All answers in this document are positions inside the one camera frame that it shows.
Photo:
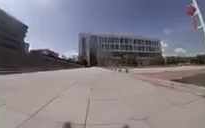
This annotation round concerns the bollard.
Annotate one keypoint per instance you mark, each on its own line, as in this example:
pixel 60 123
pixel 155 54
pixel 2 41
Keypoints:
pixel 126 70

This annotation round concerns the wide glass-fronted building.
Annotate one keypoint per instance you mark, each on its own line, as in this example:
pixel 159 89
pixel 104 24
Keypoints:
pixel 123 48

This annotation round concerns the pale concrete slab pavement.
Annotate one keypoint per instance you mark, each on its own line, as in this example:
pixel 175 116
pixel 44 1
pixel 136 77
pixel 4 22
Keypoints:
pixel 96 96

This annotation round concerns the low flat building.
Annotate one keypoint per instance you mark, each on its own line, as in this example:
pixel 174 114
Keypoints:
pixel 45 52

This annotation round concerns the pale paved path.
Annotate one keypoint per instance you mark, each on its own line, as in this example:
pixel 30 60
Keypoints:
pixel 166 68

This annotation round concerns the robot's own part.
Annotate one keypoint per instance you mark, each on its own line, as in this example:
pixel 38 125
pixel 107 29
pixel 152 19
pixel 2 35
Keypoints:
pixel 66 125
pixel 125 126

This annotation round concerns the concrete kerb strip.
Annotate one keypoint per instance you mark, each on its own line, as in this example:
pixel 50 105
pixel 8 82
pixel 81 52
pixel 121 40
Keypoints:
pixel 176 85

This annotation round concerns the wide dark stone steps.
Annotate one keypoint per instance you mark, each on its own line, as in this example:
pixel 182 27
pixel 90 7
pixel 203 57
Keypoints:
pixel 23 63

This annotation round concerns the distant row of trees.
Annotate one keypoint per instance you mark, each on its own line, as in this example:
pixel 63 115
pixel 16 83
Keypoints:
pixel 190 60

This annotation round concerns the bare earth bed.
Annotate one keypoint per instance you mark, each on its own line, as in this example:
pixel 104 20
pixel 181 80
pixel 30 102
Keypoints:
pixel 196 79

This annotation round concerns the dark blocky building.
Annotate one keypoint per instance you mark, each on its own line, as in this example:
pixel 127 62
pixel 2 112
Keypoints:
pixel 8 31

